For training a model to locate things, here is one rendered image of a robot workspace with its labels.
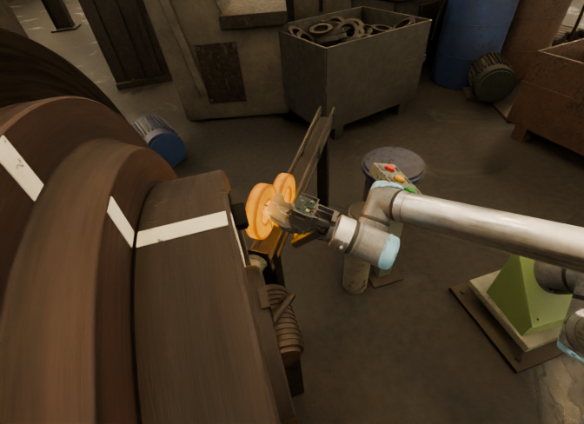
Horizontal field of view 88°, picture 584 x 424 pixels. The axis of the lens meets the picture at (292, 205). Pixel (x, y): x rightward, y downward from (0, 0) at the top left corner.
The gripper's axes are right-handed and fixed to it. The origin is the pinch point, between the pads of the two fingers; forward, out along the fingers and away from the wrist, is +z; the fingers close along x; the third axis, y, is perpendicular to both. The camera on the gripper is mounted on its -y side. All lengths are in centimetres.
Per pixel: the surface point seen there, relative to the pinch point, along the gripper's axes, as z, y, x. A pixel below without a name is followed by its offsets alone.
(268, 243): -4.2, -17.2, -1.3
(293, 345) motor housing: -22.1, -23.9, 21.8
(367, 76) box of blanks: -11, -32, -188
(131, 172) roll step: -4, 49, 43
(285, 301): -15.7, -20.6, 12.7
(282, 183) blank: -1.6, -0.8, -11.8
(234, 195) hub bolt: -9, 49, 41
